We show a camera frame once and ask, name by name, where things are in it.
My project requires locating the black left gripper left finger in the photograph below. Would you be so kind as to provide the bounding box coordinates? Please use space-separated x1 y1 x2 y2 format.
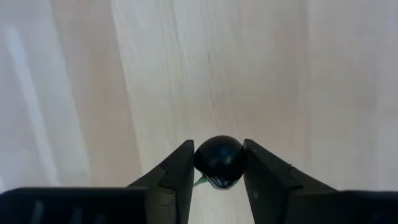
126 139 196 224

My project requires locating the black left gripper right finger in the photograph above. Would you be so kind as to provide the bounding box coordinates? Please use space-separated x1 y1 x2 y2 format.
243 138 343 224

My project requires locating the dark blue toy berry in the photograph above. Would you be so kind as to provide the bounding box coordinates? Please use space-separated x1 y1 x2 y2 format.
193 134 246 191

